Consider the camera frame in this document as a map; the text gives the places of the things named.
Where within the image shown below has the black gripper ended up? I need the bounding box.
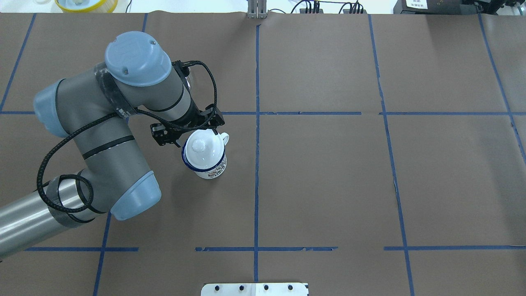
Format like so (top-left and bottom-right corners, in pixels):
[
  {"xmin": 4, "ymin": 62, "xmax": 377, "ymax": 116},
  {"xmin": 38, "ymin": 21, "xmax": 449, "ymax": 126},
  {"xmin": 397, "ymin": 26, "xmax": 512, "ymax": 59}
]
[{"xmin": 150, "ymin": 104, "xmax": 225, "ymax": 148}]

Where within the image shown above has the white ceramic lid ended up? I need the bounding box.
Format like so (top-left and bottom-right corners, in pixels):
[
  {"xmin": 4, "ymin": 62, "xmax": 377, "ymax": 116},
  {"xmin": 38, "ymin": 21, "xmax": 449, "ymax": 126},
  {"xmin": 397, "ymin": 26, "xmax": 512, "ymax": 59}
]
[{"xmin": 182, "ymin": 129, "xmax": 228, "ymax": 171}]

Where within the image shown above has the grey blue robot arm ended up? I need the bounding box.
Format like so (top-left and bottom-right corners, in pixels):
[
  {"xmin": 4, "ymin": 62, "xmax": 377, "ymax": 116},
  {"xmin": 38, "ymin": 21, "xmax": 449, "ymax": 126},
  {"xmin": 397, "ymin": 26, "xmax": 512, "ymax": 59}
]
[{"xmin": 0, "ymin": 31, "xmax": 225, "ymax": 260}]

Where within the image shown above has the white enamel mug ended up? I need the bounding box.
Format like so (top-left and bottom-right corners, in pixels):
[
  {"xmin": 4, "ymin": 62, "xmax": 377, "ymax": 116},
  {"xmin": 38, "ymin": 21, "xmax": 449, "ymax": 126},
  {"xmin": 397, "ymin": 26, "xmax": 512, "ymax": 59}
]
[{"xmin": 182, "ymin": 133, "xmax": 229, "ymax": 179}]

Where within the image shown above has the yellow tape roll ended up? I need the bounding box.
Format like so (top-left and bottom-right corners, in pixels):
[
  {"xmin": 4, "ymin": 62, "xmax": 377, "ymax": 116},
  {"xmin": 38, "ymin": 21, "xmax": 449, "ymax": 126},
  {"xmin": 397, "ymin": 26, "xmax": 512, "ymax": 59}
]
[{"xmin": 54, "ymin": 0, "xmax": 119, "ymax": 13}]

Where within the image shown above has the black electronics box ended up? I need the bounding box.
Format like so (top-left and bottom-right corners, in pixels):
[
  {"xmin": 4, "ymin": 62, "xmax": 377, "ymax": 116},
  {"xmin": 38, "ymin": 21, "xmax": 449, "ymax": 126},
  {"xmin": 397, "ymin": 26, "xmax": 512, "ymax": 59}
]
[{"xmin": 393, "ymin": 0, "xmax": 478, "ymax": 15}]

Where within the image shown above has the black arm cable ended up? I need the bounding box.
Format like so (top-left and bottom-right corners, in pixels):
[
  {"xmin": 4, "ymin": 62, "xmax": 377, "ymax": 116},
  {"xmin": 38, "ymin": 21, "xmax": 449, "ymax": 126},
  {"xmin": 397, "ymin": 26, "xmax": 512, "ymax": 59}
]
[{"xmin": 36, "ymin": 60, "xmax": 219, "ymax": 214}]

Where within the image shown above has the aluminium frame post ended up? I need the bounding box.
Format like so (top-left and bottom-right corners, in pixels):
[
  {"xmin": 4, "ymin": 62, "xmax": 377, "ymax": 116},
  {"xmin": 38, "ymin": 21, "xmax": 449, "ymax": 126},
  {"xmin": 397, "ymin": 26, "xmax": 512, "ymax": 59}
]
[{"xmin": 247, "ymin": 0, "xmax": 268, "ymax": 19}]

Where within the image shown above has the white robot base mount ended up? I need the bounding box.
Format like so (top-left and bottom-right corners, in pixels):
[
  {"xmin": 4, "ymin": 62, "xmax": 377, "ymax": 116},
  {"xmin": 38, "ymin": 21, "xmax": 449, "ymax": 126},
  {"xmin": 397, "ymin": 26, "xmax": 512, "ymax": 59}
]
[{"xmin": 201, "ymin": 282, "xmax": 309, "ymax": 296}]

